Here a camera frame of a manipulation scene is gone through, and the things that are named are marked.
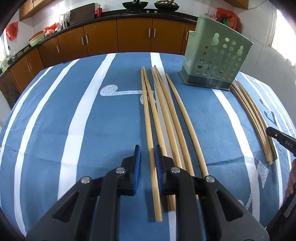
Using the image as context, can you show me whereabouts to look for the green perforated utensil holder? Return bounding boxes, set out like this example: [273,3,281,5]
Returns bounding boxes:
[180,16,253,91]

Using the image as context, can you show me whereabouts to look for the wooden kitchen cabinets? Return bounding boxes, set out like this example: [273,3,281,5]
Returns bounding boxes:
[19,0,54,21]
[1,18,196,108]

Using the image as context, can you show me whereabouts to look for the lower wooden kitchen cabinets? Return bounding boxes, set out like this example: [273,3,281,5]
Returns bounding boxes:
[1,18,196,108]

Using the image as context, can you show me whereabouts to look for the dark brown cutting board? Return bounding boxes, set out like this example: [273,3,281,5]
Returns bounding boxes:
[70,3,95,26]

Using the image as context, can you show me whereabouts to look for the upper wooden kitchen cabinets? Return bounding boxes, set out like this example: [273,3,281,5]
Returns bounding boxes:
[19,0,54,21]

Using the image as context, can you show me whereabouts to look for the red plastic bag on wall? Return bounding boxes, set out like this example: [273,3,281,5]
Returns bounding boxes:
[6,21,19,41]

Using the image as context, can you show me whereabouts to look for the black wok left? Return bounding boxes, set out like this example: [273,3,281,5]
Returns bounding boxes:
[122,0,148,11]

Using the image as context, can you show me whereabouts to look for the blue white striped tablecloth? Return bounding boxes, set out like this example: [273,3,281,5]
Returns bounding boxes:
[1,53,293,240]

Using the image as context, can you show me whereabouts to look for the black wok with lid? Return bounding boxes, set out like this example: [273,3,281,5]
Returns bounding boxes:
[154,0,180,13]

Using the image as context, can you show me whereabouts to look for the black kitchen countertop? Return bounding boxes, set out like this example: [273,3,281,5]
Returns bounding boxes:
[1,9,198,77]

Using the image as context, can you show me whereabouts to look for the window on right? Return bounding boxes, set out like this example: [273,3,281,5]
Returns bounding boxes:
[271,10,295,66]

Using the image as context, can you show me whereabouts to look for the green plastic basin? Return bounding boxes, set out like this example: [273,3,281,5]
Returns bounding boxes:
[29,31,45,47]

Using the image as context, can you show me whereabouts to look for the red bottle on counter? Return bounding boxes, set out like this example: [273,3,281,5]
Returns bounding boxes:
[96,4,102,18]

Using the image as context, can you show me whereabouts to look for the red condiment bottles group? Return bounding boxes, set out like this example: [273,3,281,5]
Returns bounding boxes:
[216,8,242,33]

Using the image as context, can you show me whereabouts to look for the person's right hand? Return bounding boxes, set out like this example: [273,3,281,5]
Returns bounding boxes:
[285,159,296,197]

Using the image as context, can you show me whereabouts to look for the red bag on counter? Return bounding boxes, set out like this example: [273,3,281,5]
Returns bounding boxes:
[44,23,62,37]

